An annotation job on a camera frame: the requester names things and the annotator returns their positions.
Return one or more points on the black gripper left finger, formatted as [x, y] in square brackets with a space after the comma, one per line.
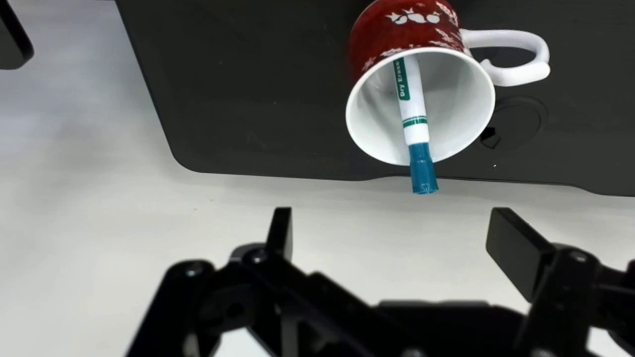
[278, 241]

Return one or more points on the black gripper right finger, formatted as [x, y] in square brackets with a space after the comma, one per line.
[518, 251]

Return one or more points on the blue white marker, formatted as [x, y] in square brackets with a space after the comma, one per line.
[415, 126]

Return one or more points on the red and white mug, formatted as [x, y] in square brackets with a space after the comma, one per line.
[461, 74]

